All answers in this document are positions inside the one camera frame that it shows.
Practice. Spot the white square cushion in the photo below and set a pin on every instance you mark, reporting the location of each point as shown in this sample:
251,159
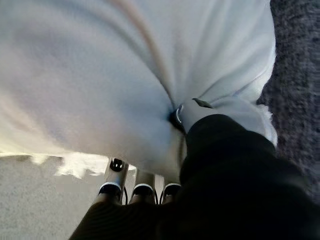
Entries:
87,75

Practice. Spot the grey fabric armchair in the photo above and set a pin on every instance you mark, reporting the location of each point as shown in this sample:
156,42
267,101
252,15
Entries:
297,75

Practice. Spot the right robot hand black palm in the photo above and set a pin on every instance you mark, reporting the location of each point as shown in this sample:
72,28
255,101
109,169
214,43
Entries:
237,187

